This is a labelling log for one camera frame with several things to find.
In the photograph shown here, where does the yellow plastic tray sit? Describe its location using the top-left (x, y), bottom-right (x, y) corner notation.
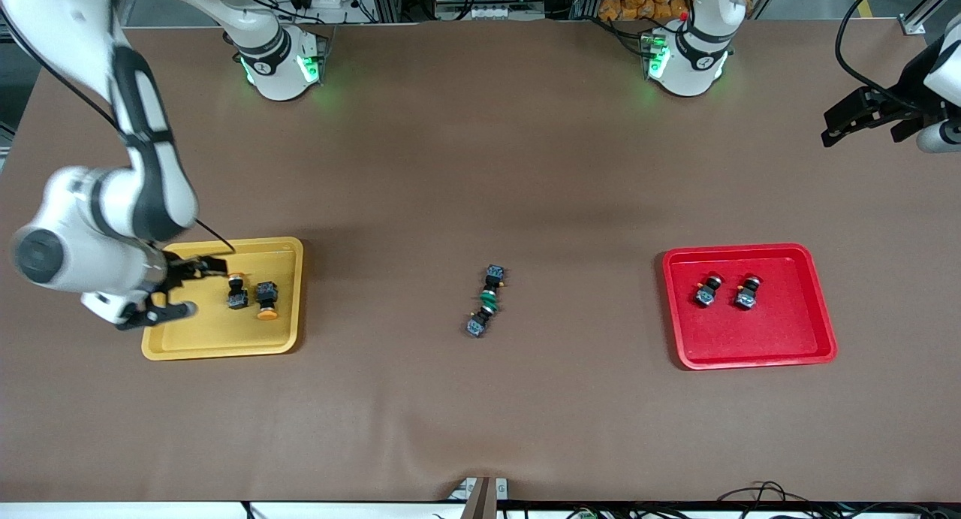
top-left (141, 237), bottom-right (305, 361)

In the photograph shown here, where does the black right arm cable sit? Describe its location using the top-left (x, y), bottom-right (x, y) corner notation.
top-left (0, 8), bottom-right (235, 254)

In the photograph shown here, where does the red mushroom push button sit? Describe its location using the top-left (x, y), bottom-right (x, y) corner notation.
top-left (734, 274), bottom-right (763, 310)
top-left (694, 274), bottom-right (723, 309)

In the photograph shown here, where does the aluminium frame profile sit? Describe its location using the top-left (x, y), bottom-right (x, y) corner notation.
top-left (897, 0), bottom-right (939, 36)

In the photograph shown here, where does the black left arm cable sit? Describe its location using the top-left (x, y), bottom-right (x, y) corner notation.
top-left (834, 0), bottom-right (924, 110)

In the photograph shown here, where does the brown table mat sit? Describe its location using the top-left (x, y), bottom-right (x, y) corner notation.
top-left (0, 20), bottom-right (961, 503)

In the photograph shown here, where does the metal table edge bracket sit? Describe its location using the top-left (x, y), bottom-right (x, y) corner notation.
top-left (449, 476), bottom-right (509, 519)

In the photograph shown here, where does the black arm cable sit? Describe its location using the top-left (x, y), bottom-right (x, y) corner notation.
top-left (0, 8), bottom-right (235, 254)
top-left (834, 0), bottom-right (924, 110)

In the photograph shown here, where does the black cable bundle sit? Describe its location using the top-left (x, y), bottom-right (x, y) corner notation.
top-left (717, 480), bottom-right (834, 519)

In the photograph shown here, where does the green mushroom push button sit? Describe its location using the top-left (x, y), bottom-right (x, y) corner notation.
top-left (465, 300), bottom-right (501, 339)
top-left (480, 264), bottom-right (508, 308)

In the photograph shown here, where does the red plastic tray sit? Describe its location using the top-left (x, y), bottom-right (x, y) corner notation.
top-left (661, 243), bottom-right (838, 371)

